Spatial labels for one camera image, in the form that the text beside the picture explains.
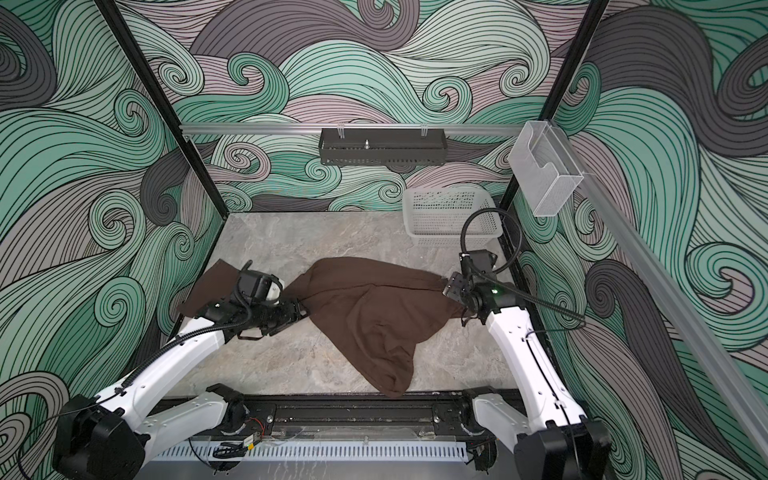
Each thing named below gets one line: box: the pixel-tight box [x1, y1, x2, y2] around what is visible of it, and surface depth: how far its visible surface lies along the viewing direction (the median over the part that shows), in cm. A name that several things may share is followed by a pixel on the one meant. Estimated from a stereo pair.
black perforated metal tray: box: [318, 128, 448, 167], surface depth 97 cm
